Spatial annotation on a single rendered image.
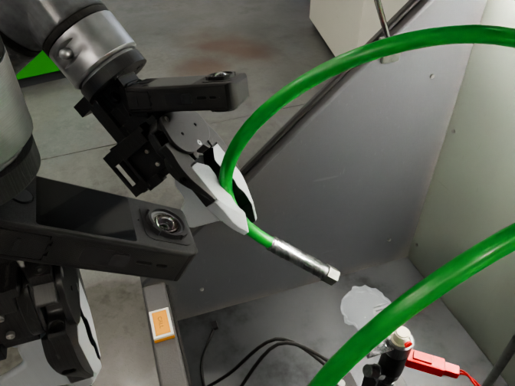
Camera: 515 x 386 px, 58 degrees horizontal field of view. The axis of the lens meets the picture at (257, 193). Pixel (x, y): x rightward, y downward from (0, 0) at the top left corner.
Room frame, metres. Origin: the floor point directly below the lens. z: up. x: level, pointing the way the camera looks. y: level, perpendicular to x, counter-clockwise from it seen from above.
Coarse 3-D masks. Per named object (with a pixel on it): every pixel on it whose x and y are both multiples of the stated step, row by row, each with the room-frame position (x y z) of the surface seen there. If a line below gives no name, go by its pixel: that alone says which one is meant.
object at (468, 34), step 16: (416, 32) 0.35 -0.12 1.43; (432, 32) 0.35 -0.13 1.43; (448, 32) 0.35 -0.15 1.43; (464, 32) 0.35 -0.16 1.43; (480, 32) 0.35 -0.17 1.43; (496, 32) 0.35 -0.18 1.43; (512, 32) 0.35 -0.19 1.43; (368, 48) 0.35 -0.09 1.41; (384, 48) 0.35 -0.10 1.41; (400, 48) 0.35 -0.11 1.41; (416, 48) 0.35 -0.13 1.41; (320, 64) 0.36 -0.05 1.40; (336, 64) 0.35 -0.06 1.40; (352, 64) 0.35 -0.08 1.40; (304, 80) 0.36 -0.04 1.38; (320, 80) 0.35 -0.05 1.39; (272, 96) 0.36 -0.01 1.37; (288, 96) 0.35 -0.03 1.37; (256, 112) 0.36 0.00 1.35; (272, 112) 0.36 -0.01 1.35; (240, 128) 0.37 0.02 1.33; (256, 128) 0.36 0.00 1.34; (240, 144) 0.36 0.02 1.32; (224, 160) 0.36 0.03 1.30; (224, 176) 0.36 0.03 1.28; (256, 240) 0.36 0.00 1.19; (272, 240) 0.36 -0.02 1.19
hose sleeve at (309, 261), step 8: (280, 240) 0.36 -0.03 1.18; (272, 248) 0.35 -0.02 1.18; (280, 248) 0.36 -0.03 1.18; (288, 248) 0.36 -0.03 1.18; (296, 248) 0.36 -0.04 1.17; (280, 256) 0.35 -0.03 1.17; (288, 256) 0.35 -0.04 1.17; (296, 256) 0.35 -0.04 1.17; (304, 256) 0.36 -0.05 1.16; (296, 264) 0.35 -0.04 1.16; (304, 264) 0.35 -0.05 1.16; (312, 264) 0.35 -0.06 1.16; (320, 264) 0.36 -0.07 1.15; (312, 272) 0.35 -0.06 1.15; (320, 272) 0.35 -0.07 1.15
